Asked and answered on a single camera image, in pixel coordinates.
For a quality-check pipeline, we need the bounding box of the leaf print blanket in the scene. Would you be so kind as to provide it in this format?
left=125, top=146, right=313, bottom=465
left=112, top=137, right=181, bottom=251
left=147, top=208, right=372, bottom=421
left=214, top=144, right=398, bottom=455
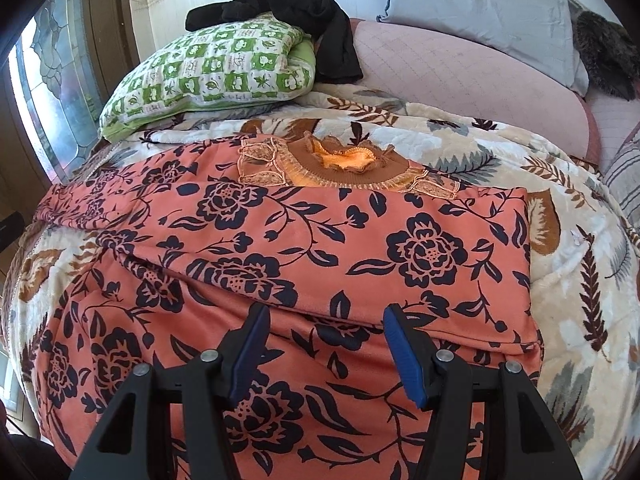
left=0, top=82, right=640, bottom=480

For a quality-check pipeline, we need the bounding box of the pink quilted bed cover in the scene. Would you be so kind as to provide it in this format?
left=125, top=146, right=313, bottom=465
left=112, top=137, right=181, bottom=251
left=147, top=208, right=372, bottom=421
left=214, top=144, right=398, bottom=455
left=585, top=92, right=640, bottom=171

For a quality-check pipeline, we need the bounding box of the stained glass window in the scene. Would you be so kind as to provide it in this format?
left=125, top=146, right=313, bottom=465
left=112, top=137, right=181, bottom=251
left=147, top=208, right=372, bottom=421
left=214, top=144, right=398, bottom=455
left=7, top=0, right=106, bottom=186

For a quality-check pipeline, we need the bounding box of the striped floral pillow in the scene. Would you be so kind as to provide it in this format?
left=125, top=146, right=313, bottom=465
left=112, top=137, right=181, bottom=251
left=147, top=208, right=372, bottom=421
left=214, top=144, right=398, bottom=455
left=600, top=130, right=640, bottom=223

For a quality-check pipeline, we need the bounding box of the green checkered pillow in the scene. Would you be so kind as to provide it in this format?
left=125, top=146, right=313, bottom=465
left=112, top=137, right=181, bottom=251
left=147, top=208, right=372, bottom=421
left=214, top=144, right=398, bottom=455
left=98, top=19, right=317, bottom=142

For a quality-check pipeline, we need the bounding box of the orange floral print garment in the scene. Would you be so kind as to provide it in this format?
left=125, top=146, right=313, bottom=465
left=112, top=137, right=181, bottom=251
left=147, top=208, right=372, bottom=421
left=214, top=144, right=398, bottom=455
left=32, top=130, right=546, bottom=480

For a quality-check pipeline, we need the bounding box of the pale blue pillow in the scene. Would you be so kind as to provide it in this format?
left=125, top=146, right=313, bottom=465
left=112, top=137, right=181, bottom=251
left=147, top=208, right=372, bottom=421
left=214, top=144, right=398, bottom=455
left=376, top=0, right=591, bottom=96

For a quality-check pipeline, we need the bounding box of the black cloth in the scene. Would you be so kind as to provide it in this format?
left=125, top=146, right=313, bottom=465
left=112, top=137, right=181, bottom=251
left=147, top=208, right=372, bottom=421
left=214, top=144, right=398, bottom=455
left=185, top=0, right=364, bottom=85

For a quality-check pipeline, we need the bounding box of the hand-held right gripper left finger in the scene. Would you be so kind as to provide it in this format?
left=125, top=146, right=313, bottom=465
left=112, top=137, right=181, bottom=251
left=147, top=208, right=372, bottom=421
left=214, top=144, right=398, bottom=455
left=70, top=302, right=273, bottom=480

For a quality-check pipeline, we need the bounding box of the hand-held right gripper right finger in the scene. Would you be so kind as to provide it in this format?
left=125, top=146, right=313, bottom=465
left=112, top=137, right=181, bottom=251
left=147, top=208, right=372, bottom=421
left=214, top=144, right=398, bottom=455
left=382, top=302, right=586, bottom=480

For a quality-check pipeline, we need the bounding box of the dark furry cushion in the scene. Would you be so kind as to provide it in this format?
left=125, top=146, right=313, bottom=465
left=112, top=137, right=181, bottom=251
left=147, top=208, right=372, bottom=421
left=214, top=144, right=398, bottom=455
left=575, top=10, right=638, bottom=101

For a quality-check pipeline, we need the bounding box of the pink quilted bolster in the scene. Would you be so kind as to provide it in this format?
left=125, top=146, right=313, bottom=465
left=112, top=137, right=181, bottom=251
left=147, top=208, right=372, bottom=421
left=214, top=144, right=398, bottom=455
left=350, top=17, right=601, bottom=158

